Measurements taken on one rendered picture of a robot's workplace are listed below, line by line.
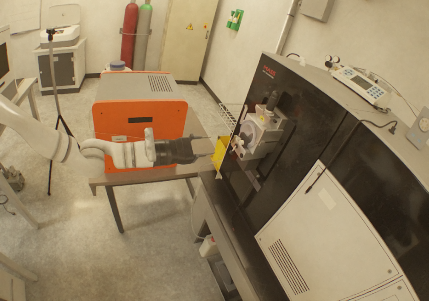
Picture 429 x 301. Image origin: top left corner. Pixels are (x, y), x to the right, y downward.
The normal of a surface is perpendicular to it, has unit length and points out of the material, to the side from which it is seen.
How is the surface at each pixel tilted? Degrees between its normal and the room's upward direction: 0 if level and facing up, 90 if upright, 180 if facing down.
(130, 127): 90
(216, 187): 0
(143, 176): 0
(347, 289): 90
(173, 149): 25
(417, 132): 90
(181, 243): 0
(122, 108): 90
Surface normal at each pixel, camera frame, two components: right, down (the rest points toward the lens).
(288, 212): -0.90, 0.06
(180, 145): 0.32, -0.44
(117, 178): 0.24, -0.77
